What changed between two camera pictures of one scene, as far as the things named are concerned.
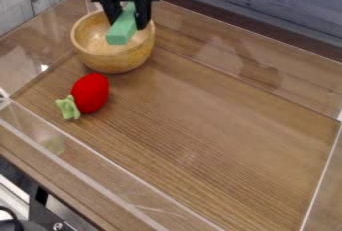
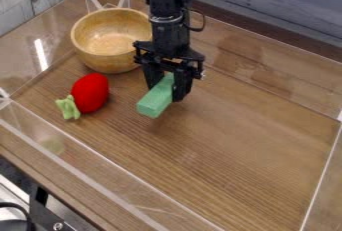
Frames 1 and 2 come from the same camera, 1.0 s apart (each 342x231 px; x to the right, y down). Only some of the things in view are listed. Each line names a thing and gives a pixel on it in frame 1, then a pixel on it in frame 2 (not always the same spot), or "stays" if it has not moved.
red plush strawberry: [89, 93] stays
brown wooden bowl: [105, 57] stays
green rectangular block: [124, 27] -> [156, 100]
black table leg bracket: [43, 219] stays
